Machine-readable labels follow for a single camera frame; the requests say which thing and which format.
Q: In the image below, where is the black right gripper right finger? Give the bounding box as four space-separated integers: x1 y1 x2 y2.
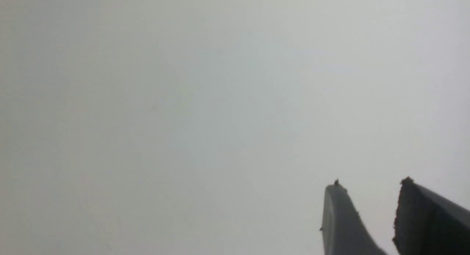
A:
393 177 470 255

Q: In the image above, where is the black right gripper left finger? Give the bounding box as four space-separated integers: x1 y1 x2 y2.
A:
320 179 386 255

